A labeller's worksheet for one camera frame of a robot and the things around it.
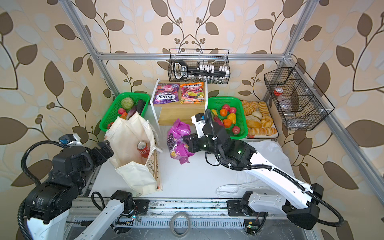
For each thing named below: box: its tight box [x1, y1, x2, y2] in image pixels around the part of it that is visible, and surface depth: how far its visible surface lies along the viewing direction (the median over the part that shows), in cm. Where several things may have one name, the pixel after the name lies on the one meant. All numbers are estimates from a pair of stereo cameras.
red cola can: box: [136, 141, 151, 158], surface depth 87 cm
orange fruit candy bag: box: [179, 82, 205, 104], surface depth 78 cm
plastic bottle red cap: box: [274, 87, 284, 96], surface depth 84 cm
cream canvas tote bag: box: [104, 112, 163, 197], surface depth 79 cm
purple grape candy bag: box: [166, 118, 195, 165], surface depth 62 cm
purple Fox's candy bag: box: [153, 83, 180, 105], surface depth 79 cm
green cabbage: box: [121, 97, 134, 110], surface depth 114 cm
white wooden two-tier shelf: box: [150, 78, 208, 131], surface depth 78 cm
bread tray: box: [240, 99, 279, 139], surface depth 107 cm
